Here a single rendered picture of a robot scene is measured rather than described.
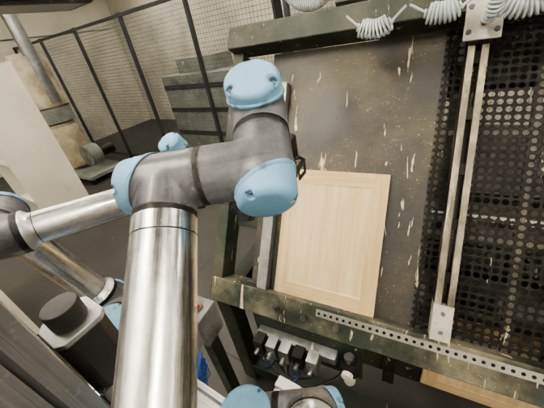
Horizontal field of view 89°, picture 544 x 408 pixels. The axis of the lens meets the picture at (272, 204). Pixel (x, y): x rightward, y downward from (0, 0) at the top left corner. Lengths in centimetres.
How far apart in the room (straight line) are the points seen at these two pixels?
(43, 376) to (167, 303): 25
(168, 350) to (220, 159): 20
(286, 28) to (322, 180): 66
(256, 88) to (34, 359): 43
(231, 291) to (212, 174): 114
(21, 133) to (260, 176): 422
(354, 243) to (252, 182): 92
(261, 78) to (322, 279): 100
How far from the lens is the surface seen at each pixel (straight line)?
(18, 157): 445
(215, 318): 139
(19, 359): 49
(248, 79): 37
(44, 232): 80
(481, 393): 185
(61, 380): 53
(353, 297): 124
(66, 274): 101
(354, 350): 130
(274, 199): 31
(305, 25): 136
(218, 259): 144
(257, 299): 137
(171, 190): 33
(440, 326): 119
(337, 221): 120
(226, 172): 32
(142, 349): 30
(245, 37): 148
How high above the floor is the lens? 191
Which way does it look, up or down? 32 degrees down
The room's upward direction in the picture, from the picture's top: 11 degrees counter-clockwise
